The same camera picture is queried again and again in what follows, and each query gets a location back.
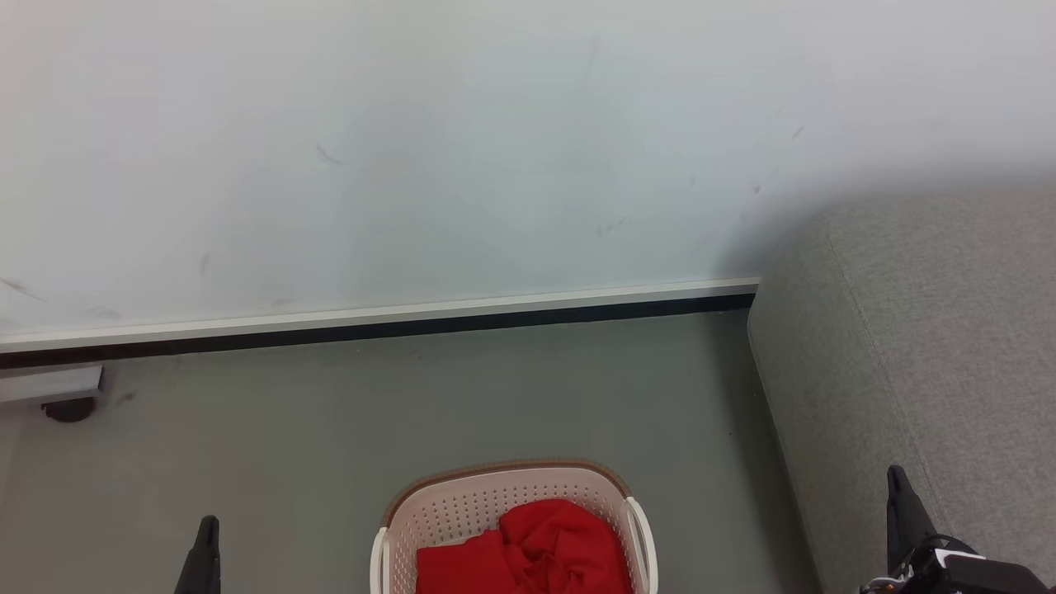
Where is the grey fabric sofa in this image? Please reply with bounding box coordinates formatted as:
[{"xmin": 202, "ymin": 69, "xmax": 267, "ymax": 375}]
[{"xmin": 747, "ymin": 183, "xmax": 1056, "ymax": 594}]

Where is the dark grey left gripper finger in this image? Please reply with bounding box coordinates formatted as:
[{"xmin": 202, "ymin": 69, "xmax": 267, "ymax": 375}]
[{"xmin": 173, "ymin": 516, "xmax": 222, "ymax": 594}]

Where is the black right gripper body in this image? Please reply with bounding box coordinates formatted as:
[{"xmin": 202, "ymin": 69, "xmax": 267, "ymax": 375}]
[{"xmin": 860, "ymin": 536, "xmax": 1052, "ymax": 594}]

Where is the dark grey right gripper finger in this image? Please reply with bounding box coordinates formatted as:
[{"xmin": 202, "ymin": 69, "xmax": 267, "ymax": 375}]
[{"xmin": 886, "ymin": 465, "xmax": 939, "ymax": 576}]

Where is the red and white garment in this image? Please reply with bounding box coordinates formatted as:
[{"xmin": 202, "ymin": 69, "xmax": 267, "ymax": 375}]
[{"xmin": 497, "ymin": 498, "xmax": 634, "ymax": 594}]

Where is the black caster wheel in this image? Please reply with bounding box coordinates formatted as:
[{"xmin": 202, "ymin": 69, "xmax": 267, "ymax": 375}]
[{"xmin": 41, "ymin": 398, "xmax": 97, "ymax": 424}]

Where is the white and black baseboard strip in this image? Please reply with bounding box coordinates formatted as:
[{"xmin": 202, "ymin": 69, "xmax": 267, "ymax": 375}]
[{"xmin": 0, "ymin": 279, "xmax": 760, "ymax": 370}]

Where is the white perforated plastic laundry basket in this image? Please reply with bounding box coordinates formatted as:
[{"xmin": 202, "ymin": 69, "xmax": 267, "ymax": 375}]
[{"xmin": 370, "ymin": 460, "xmax": 659, "ymax": 594}]

